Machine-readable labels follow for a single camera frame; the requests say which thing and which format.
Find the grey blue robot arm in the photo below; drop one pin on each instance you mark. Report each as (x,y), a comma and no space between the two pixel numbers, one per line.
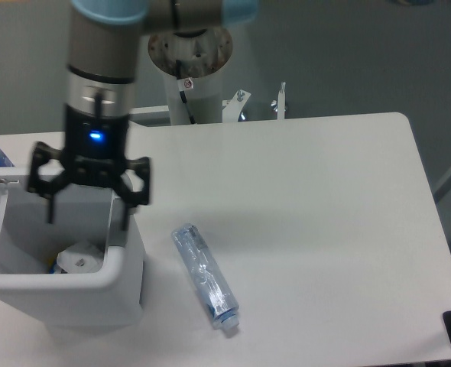
(103,52)

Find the crushed clear plastic bottle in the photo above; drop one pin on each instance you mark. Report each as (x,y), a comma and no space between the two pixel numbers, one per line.
(209,281)

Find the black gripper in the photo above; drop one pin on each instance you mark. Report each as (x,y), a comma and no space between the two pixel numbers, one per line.
(93,155)

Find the colourful snack wrapper in bin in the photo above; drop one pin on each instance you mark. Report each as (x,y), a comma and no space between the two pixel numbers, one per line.
(54,267)

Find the white metal base frame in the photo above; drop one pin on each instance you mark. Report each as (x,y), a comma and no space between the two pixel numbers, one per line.
(234,110)

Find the white open trash can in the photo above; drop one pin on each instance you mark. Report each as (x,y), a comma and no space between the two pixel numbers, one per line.
(112,296)

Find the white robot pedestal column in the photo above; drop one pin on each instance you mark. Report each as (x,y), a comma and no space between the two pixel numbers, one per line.
(191,65)

